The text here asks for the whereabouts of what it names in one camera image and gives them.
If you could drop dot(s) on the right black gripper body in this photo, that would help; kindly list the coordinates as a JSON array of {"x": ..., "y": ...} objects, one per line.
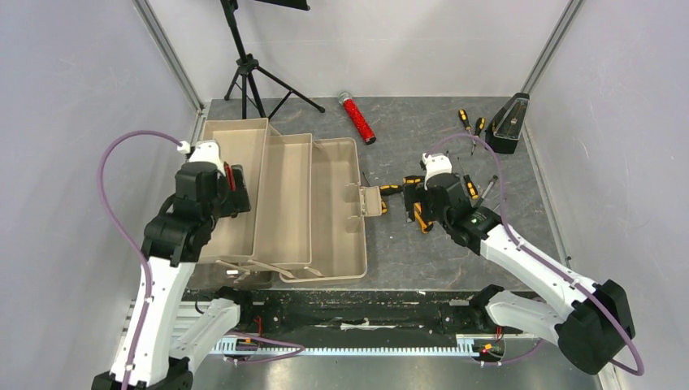
[{"x": 411, "y": 196}]

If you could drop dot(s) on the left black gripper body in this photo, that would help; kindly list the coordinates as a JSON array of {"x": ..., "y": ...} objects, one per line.
[{"x": 228, "y": 202}]

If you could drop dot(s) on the orange black utility knife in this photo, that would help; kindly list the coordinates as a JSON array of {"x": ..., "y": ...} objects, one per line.
[{"x": 426, "y": 225}]

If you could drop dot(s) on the translucent brown plastic toolbox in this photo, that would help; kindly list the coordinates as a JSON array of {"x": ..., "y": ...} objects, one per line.
[{"x": 307, "y": 223}]

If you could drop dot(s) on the red black utility knife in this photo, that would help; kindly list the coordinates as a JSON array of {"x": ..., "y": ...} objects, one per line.
[{"x": 230, "y": 177}]

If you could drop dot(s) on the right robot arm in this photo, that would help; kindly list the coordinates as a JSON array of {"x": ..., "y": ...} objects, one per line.
[{"x": 589, "y": 322}]

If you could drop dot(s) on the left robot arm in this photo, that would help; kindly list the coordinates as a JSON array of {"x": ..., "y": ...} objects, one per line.
[{"x": 173, "y": 240}]

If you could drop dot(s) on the black clear-lid tool case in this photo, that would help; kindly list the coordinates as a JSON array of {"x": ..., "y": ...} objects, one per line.
[{"x": 504, "y": 130}]

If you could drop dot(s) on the yellow black screwdriver large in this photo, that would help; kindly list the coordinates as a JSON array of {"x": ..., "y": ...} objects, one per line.
[{"x": 390, "y": 189}]

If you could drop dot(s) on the yellow black screwdriver far right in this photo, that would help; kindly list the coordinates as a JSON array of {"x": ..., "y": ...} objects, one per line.
[{"x": 478, "y": 128}]

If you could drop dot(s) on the yellow black screwdriver far left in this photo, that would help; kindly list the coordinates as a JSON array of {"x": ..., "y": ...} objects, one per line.
[{"x": 465, "y": 122}]

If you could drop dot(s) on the red glitter flashlight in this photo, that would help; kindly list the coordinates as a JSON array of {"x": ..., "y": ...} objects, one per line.
[{"x": 363, "y": 128}]

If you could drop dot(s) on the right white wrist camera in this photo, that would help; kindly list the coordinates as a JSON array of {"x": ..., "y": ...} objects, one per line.
[{"x": 435, "y": 164}]

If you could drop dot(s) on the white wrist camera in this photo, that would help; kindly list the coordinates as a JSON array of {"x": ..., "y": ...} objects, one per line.
[
  {"x": 435, "y": 164},
  {"x": 203, "y": 152}
]

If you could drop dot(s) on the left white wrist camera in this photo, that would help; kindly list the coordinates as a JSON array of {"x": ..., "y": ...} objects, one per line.
[{"x": 203, "y": 152}]

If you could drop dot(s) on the black camera tripod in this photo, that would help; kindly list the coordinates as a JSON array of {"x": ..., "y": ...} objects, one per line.
[{"x": 246, "y": 65}]

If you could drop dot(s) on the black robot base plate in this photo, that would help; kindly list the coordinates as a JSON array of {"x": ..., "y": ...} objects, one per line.
[{"x": 357, "y": 318}]

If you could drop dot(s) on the aluminium frame rail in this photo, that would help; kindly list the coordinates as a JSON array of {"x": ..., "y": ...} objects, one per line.
[{"x": 360, "y": 357}]

